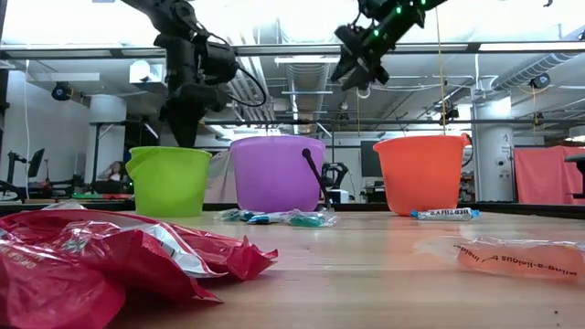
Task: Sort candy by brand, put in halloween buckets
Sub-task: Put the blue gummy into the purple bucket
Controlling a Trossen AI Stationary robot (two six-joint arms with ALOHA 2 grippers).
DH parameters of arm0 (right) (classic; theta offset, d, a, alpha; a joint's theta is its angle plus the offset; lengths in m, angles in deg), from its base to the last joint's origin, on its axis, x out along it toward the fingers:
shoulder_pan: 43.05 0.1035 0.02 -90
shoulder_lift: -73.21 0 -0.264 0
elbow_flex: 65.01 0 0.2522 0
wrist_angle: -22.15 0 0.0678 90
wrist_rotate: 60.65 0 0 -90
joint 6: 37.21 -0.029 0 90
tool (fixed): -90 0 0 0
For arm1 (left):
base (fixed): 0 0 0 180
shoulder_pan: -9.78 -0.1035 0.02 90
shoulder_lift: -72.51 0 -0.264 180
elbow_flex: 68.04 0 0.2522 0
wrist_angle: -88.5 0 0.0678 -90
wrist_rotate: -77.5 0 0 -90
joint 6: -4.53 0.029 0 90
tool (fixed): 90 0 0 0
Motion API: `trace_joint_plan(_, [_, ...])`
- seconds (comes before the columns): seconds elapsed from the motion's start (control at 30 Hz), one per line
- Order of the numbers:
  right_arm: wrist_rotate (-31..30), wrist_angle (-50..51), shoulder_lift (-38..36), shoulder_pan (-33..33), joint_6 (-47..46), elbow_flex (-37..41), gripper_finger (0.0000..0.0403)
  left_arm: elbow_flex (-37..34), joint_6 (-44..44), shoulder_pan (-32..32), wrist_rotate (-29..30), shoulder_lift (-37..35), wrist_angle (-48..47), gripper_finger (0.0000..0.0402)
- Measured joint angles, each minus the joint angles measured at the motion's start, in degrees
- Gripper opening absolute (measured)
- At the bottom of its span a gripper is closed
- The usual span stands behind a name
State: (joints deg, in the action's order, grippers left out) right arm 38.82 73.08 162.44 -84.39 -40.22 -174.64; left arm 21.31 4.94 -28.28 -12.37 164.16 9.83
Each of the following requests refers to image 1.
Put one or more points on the salmon hanging cloth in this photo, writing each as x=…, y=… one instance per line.
x=546, y=176

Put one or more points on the purple halloween bucket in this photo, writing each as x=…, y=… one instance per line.
x=274, y=178

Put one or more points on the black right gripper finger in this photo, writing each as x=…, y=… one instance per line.
x=348, y=73
x=377, y=75

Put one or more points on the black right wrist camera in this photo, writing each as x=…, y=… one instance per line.
x=352, y=39

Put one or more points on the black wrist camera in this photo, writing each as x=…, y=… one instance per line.
x=220, y=61
x=352, y=39

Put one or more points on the black overhead frame beam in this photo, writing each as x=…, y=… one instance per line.
x=91, y=52

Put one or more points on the red KitKat candy bar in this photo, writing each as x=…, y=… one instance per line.
x=137, y=260
x=45, y=292
x=247, y=260

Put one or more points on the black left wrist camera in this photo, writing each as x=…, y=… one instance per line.
x=220, y=61

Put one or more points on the orange halloween bucket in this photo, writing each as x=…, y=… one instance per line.
x=420, y=178

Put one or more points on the black monitor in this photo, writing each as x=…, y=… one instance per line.
x=370, y=157
x=35, y=162

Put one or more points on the white round column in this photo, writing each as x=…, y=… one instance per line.
x=493, y=160
x=107, y=137

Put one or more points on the person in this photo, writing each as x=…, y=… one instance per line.
x=116, y=171

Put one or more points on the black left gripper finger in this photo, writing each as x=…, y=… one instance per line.
x=180, y=128

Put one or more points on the black background robot arm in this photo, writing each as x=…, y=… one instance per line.
x=333, y=173

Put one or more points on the white small box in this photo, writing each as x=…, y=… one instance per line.
x=338, y=195

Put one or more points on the green halloween bucket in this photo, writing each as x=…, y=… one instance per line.
x=169, y=183

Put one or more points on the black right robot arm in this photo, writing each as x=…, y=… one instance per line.
x=402, y=13

